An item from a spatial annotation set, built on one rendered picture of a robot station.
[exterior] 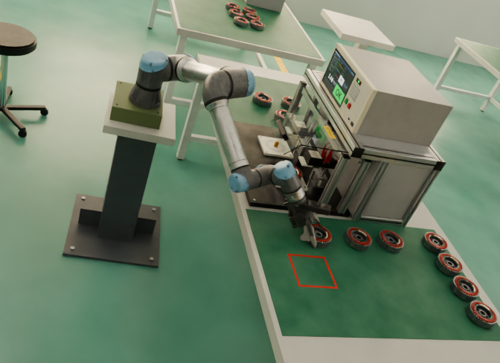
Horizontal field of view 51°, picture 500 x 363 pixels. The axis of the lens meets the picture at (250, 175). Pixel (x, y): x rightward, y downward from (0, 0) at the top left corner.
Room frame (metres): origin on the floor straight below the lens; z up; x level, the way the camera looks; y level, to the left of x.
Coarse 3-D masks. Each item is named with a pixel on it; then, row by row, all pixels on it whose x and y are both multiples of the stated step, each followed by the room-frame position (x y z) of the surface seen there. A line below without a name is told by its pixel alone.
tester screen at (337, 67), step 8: (336, 56) 2.33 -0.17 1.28; (336, 64) 2.30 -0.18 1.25; (344, 64) 2.24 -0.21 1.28; (328, 72) 2.34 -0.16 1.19; (336, 72) 2.27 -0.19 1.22; (344, 72) 2.21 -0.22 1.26; (352, 72) 2.16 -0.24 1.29; (336, 80) 2.25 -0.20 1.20; (344, 80) 2.19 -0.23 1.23; (328, 88) 2.28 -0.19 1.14
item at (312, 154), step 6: (306, 150) 2.07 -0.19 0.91; (312, 150) 2.08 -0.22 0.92; (300, 156) 2.06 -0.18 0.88; (306, 156) 2.05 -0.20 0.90; (312, 156) 2.03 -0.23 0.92; (318, 156) 2.05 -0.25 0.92; (306, 162) 2.03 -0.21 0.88; (312, 162) 2.02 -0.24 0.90; (318, 162) 2.03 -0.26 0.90; (330, 162) 2.08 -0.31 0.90; (324, 168) 2.06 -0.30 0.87; (330, 168) 2.06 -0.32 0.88
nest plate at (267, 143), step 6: (258, 138) 2.26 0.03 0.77; (264, 138) 2.27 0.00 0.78; (270, 138) 2.29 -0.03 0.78; (276, 138) 2.32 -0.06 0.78; (264, 144) 2.22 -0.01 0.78; (270, 144) 2.24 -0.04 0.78; (264, 150) 2.16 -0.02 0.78; (270, 150) 2.18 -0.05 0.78; (276, 150) 2.21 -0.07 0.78; (276, 156) 2.17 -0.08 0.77; (282, 156) 2.18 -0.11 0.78; (288, 156) 2.19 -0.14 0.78
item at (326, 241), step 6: (318, 228) 1.74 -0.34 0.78; (324, 228) 1.74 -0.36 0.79; (318, 234) 1.72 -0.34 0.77; (324, 234) 1.72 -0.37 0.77; (330, 234) 1.72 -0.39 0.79; (318, 240) 1.66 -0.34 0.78; (324, 240) 1.67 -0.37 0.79; (330, 240) 1.69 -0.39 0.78; (318, 246) 1.66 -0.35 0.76; (324, 246) 1.66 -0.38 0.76
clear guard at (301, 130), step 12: (276, 120) 2.01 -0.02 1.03; (288, 120) 1.99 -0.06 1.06; (300, 120) 2.02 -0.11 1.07; (312, 120) 2.06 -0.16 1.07; (324, 120) 2.11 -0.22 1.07; (276, 132) 1.93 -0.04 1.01; (288, 132) 1.91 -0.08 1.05; (300, 132) 1.91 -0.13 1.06; (312, 132) 1.95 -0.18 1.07; (324, 132) 1.99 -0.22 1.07; (288, 144) 1.84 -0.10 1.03; (300, 144) 1.82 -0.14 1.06; (312, 144) 1.85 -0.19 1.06; (324, 144) 1.89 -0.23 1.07; (336, 144) 1.93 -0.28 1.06
